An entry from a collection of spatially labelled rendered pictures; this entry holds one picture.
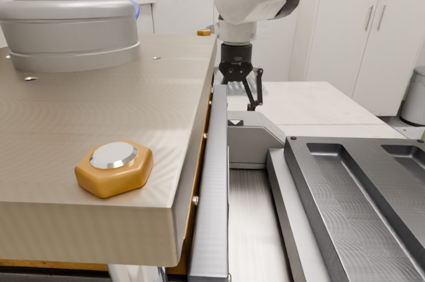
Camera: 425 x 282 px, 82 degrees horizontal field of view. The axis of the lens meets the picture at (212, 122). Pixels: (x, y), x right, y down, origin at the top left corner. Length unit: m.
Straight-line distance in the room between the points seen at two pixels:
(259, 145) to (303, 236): 0.14
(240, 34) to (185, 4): 2.07
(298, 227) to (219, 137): 0.11
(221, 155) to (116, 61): 0.09
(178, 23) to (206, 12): 0.29
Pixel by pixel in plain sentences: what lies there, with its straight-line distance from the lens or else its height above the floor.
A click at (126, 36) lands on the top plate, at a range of 0.17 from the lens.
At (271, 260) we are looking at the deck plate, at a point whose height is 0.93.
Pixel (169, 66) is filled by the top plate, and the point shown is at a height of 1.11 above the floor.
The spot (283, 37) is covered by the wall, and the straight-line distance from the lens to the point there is 2.75.
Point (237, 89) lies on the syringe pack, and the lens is 1.12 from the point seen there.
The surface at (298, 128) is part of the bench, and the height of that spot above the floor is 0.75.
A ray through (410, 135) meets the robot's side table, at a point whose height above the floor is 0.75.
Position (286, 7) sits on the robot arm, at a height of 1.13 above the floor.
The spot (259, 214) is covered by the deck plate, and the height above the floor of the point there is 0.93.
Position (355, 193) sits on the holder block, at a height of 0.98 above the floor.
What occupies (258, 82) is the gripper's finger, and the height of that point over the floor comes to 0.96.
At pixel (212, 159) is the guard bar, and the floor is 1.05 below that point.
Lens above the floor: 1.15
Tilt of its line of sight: 27 degrees down
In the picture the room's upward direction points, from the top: straight up
